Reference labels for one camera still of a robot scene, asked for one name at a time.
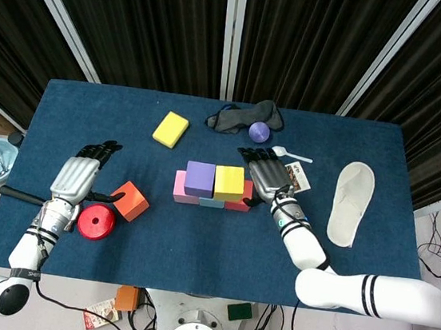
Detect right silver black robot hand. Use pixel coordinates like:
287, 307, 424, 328
230, 145, 302, 213

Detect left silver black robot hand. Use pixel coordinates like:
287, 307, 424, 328
47, 133, 132, 213

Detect yellow foam cube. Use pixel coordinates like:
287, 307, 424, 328
212, 164, 248, 204

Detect orange foam cube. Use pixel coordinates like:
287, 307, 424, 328
107, 178, 153, 225

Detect purple foam cube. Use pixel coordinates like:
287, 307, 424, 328
182, 159, 217, 199

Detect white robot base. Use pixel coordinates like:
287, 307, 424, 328
141, 287, 257, 330

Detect white plastic spoon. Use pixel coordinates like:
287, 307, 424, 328
269, 145, 315, 164

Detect printed picture card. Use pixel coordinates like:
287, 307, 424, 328
281, 160, 315, 196

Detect red foam cube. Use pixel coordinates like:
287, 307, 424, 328
223, 177, 256, 213

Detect purple ball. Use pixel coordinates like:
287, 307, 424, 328
247, 121, 272, 145

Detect red disc with hole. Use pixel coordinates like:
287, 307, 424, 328
74, 201, 119, 244

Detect light blue foam cube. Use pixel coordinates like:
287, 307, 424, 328
198, 197, 226, 209

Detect grey cloth eye mask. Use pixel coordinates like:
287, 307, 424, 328
203, 92, 288, 141

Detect black round cap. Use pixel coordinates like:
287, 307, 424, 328
7, 130, 26, 148

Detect white slipper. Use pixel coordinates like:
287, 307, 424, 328
324, 158, 378, 251

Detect pink foam cube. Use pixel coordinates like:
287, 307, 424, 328
171, 169, 205, 207

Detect blue table cloth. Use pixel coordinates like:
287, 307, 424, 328
0, 71, 440, 323

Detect yellow sponge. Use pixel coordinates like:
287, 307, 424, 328
150, 109, 191, 151

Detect orange box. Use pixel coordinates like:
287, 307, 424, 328
113, 284, 141, 313

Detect dark green box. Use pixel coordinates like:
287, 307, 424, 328
224, 300, 255, 325

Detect printed snack packet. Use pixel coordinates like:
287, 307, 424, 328
80, 296, 122, 330

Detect black handled claw hammer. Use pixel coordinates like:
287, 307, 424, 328
0, 184, 48, 207

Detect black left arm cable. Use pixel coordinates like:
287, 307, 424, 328
28, 281, 143, 330

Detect black floor cable loop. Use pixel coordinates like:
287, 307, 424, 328
414, 209, 441, 278

